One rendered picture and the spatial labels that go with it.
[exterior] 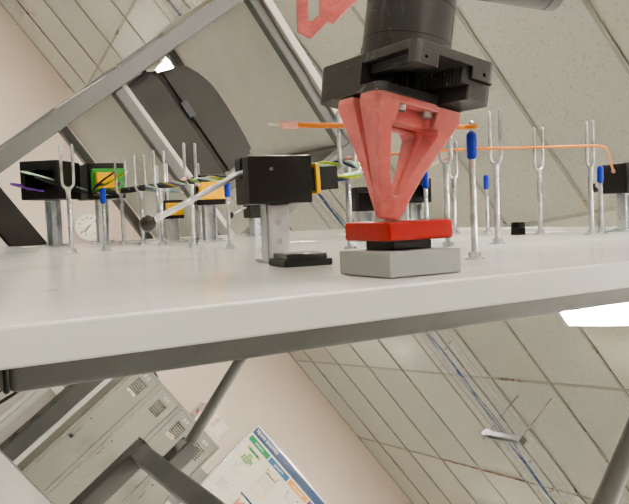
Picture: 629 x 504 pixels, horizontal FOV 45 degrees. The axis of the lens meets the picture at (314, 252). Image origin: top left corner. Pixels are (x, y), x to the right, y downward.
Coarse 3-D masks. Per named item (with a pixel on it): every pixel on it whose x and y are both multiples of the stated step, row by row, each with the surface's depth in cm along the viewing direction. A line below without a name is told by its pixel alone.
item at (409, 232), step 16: (352, 224) 49; (368, 224) 47; (384, 224) 46; (400, 224) 46; (416, 224) 46; (432, 224) 47; (448, 224) 48; (352, 240) 49; (368, 240) 47; (384, 240) 46; (400, 240) 46; (416, 240) 48
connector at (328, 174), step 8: (312, 168) 65; (320, 168) 66; (328, 168) 66; (336, 168) 66; (312, 176) 65; (320, 176) 66; (328, 176) 66; (336, 176) 66; (312, 184) 65; (328, 184) 66; (336, 184) 66
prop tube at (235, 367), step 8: (240, 360) 148; (232, 368) 148; (240, 368) 149; (224, 376) 148; (232, 376) 148; (224, 384) 147; (216, 392) 146; (224, 392) 147; (216, 400) 146; (208, 408) 145; (216, 408) 146; (200, 416) 145; (208, 416) 145; (200, 424) 144; (192, 432) 144; (200, 432) 144; (184, 440) 144; (192, 440) 144; (176, 448) 144
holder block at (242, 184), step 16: (240, 160) 65; (256, 160) 63; (272, 160) 63; (288, 160) 64; (304, 160) 64; (256, 176) 63; (272, 176) 63; (288, 176) 64; (304, 176) 64; (240, 192) 65; (256, 192) 63; (272, 192) 63; (288, 192) 64; (304, 192) 64
